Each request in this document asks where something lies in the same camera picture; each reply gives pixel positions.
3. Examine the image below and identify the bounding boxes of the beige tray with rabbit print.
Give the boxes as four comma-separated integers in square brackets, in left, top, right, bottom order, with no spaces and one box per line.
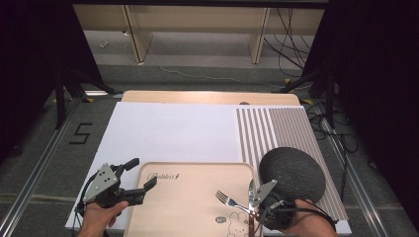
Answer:
[123,161,265,237]

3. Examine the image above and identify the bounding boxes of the brown striped placemat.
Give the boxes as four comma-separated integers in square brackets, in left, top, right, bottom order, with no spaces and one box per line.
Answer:
[235,107,350,222]

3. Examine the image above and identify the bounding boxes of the white board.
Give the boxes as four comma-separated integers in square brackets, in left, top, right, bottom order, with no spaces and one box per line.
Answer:
[64,101,353,237]

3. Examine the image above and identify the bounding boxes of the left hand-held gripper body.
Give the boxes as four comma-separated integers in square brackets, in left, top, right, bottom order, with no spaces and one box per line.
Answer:
[82,163,146,209]

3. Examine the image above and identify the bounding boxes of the dark grey round plate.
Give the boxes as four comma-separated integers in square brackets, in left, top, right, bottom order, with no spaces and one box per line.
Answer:
[258,146,327,203]

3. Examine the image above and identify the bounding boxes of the black cable bundle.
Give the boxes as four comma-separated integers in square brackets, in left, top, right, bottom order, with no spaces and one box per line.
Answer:
[307,102,361,200]
[263,8,312,79]

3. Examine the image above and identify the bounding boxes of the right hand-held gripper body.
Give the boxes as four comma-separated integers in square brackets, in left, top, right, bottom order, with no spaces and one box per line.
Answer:
[252,179,296,231]

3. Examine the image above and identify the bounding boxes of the fork with red-brown handle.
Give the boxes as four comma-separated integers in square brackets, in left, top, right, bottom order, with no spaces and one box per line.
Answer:
[215,190,260,219]

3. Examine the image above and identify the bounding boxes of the black tripod stand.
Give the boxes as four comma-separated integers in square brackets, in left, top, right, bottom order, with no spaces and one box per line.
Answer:
[53,67,124,130]
[273,67,338,130]

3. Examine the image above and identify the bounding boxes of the person's right hand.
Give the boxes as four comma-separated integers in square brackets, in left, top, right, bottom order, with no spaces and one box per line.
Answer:
[283,198,332,233]

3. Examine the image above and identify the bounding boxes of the metal floor rail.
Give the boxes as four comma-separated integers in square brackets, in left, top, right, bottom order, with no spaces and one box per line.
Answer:
[0,98,83,237]
[320,117,389,237]

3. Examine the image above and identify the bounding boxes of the hand-held gripper cable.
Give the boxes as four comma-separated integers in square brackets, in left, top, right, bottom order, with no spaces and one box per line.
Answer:
[72,171,100,237]
[272,198,338,229]

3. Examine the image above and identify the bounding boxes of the black curtain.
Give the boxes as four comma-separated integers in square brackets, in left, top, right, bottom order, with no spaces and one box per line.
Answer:
[302,0,419,231]
[0,0,104,162]

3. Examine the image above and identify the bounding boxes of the light wooden shelf frame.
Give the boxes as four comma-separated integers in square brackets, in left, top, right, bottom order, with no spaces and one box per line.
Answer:
[72,3,326,65]

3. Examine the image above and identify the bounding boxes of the left hand-held gripper cable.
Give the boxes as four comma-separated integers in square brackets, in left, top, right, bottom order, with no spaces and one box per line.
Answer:
[72,171,100,237]

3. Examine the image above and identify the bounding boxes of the right hand-held gripper cable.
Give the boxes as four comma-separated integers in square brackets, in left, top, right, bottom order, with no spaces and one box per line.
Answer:
[272,198,338,229]

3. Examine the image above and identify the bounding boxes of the person's left hand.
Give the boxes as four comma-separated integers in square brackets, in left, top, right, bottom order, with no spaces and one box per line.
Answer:
[77,200,130,237]

